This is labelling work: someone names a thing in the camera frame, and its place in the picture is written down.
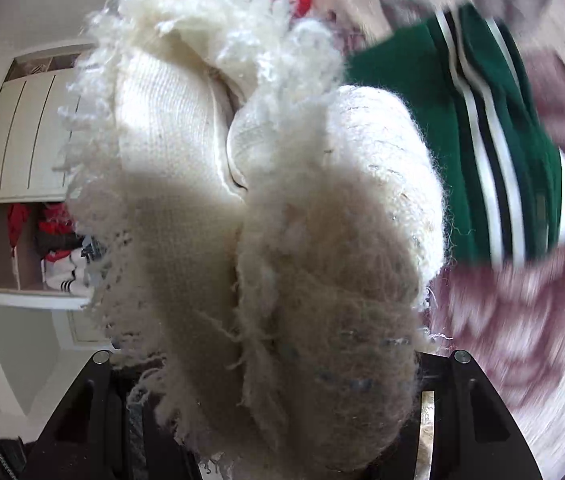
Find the green striped garment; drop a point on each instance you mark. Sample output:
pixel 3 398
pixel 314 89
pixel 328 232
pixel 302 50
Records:
pixel 487 150

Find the red hanging clothes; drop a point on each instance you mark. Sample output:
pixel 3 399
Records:
pixel 55 217

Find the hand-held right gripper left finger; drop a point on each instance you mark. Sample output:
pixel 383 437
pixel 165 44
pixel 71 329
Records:
pixel 87 425

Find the white clothes with black stripes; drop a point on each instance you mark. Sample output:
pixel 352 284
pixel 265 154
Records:
pixel 67 270

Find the white wardrobe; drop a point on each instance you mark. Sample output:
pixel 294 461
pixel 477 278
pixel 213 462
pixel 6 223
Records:
pixel 22 130

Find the white fluffy knit cardigan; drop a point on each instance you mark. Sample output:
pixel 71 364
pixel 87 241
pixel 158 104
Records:
pixel 312 260

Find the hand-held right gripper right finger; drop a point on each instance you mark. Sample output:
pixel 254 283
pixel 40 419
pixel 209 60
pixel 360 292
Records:
pixel 467 420

